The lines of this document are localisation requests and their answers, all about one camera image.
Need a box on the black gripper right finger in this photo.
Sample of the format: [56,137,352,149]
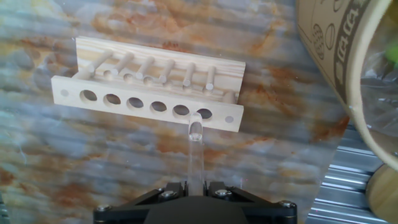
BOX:
[205,181,298,224]

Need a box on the wooden test tube rack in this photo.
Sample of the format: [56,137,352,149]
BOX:
[50,35,247,133]

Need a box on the orange marble pattern mat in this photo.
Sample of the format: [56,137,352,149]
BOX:
[0,0,351,224]

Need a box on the wooden mug tree stand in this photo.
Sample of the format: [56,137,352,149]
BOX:
[365,163,398,224]

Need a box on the clear glass test tube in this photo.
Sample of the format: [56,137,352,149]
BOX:
[187,111,205,197]

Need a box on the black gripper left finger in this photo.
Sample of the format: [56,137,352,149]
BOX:
[93,182,187,224]

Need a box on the printed beige paper bucket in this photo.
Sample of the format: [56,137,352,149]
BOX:
[295,0,398,172]

